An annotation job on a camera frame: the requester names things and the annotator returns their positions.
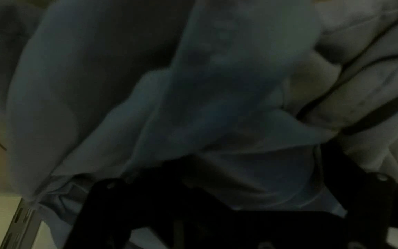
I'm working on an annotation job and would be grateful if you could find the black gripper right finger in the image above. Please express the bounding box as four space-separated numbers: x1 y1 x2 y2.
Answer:
322 137 398 249

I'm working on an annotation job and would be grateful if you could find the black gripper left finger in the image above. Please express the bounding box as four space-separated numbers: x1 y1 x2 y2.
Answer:
64 177 182 249

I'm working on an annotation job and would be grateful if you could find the light grey crumpled cloth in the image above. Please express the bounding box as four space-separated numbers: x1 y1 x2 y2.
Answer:
281 0 398 191

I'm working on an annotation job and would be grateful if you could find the slotted metal wall rail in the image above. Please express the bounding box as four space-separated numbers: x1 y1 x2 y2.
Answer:
0 196 44 249

